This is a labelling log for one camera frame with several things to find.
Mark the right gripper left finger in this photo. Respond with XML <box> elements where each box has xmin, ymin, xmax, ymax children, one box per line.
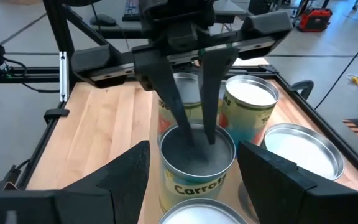
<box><xmin>0</xmin><ymin>140</ymin><xmax>152</xmax><ymax>224</ymax></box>

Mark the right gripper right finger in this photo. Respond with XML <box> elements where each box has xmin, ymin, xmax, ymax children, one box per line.
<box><xmin>237</xmin><ymin>140</ymin><xmax>358</xmax><ymax>224</ymax></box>

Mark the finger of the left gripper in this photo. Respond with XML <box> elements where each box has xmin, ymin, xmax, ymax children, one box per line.
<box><xmin>196</xmin><ymin>46</ymin><xmax>239</xmax><ymax>146</ymax></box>
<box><xmin>133</xmin><ymin>50</ymin><xmax>196</xmax><ymax>149</ymax></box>

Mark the tomatoes tin can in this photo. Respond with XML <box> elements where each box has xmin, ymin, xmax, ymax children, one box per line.
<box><xmin>218</xmin><ymin>73</ymin><xmax>281</xmax><ymax>149</ymax></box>
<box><xmin>157</xmin><ymin>72</ymin><xmax>205</xmax><ymax>147</ymax></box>

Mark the blue peaches tin can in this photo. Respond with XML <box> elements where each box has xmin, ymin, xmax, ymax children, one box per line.
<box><xmin>261</xmin><ymin>123</ymin><xmax>346</xmax><ymax>182</ymax></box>

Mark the yellow carrots tin can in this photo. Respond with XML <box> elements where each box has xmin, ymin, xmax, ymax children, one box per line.
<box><xmin>158</xmin><ymin>123</ymin><xmax>237</xmax><ymax>213</ymax></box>

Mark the teal cherries tin can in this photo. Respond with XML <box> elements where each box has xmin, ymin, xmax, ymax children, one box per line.
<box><xmin>157</xmin><ymin>198</ymin><xmax>250</xmax><ymax>224</ymax></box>

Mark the wooden shelf with black legs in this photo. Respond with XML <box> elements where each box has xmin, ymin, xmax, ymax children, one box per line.
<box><xmin>137</xmin><ymin>77</ymin><xmax>358</xmax><ymax>224</ymax></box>

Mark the black keyboard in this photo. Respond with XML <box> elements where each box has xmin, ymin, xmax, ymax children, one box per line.
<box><xmin>122</xmin><ymin>0</ymin><xmax>142</xmax><ymax>22</ymax></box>

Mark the black computer mouse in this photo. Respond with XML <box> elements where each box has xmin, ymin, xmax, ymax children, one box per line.
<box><xmin>89</xmin><ymin>13</ymin><xmax>117</xmax><ymax>27</ymax></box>

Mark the silver aluminium profile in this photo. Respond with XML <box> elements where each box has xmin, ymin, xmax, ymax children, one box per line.
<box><xmin>58</xmin><ymin>50</ymin><xmax>70</xmax><ymax>103</ymax></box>

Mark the red portable tool case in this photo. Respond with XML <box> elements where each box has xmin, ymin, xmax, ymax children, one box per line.
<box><xmin>296</xmin><ymin>7</ymin><xmax>334</xmax><ymax>33</ymax></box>

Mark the black frame clamp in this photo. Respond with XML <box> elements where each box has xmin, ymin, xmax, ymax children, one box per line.
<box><xmin>43</xmin><ymin>107</ymin><xmax>71</xmax><ymax>125</ymax></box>
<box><xmin>290</xmin><ymin>79</ymin><xmax>315</xmax><ymax>101</ymax></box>
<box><xmin>0</xmin><ymin>157</ymin><xmax>32</xmax><ymax>191</ymax></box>

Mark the long black floor cable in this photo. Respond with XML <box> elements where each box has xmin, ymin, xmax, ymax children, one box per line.
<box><xmin>314</xmin><ymin>29</ymin><xmax>358</xmax><ymax>110</ymax></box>

